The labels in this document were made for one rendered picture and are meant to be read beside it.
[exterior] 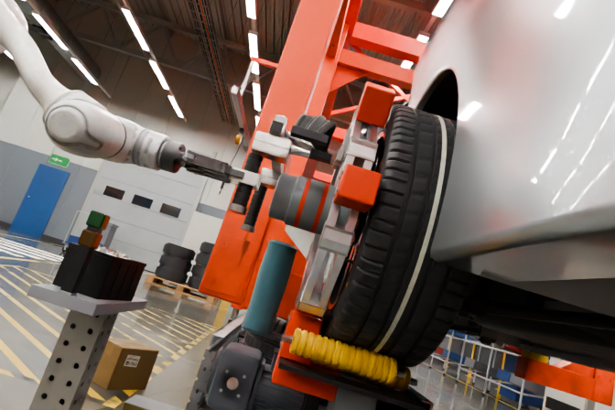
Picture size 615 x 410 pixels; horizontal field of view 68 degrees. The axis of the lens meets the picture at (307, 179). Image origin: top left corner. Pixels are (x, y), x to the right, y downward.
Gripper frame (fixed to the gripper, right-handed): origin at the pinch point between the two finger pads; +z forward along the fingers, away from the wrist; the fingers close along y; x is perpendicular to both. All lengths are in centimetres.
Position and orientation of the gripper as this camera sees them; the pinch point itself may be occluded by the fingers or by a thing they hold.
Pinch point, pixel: (245, 178)
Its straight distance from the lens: 109.9
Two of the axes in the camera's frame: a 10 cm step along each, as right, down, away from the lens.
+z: 9.6, 2.9, -0.2
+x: 2.9, -9.3, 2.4
